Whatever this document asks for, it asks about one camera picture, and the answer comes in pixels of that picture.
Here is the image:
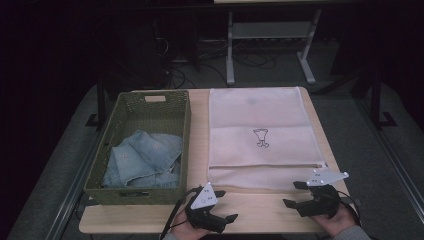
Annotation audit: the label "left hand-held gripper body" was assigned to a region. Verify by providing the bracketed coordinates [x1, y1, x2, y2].
[184, 182, 228, 234]

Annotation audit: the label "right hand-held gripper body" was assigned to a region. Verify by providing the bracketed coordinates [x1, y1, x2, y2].
[298, 169, 350, 219]

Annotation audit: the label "light blue denim jeans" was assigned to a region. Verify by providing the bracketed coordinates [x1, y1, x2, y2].
[101, 129, 184, 189]

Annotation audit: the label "white mesh laundry bag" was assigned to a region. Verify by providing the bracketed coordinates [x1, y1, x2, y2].
[206, 87, 328, 194]

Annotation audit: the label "green woven basket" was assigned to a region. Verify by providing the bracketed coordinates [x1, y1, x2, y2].
[83, 89, 193, 206]

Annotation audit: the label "person's right hand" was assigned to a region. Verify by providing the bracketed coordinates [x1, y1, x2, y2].
[308, 203, 358, 238]

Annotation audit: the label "person's left hand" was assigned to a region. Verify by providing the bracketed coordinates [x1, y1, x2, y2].
[169, 209, 209, 240]

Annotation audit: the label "black stand leg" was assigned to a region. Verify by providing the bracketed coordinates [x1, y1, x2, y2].
[85, 78, 108, 129]
[369, 69, 398, 129]

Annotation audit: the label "white metal stand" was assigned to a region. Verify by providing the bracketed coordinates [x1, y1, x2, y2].
[225, 9, 323, 86]

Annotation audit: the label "left hand-held gripper cable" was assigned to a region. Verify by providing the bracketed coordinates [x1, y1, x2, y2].
[159, 186, 203, 240]

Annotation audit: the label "hand-held gripper cable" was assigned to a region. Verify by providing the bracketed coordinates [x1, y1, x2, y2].
[159, 186, 203, 240]
[336, 189, 363, 228]

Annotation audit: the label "right hand-held gripper cable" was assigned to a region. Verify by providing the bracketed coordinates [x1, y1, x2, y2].
[336, 189, 363, 228]

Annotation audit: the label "metal floor rail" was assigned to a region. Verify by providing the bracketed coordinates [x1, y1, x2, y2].
[44, 126, 104, 240]
[354, 99, 424, 218]

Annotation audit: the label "black floor cables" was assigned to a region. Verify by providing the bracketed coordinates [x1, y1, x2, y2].
[153, 36, 278, 89]

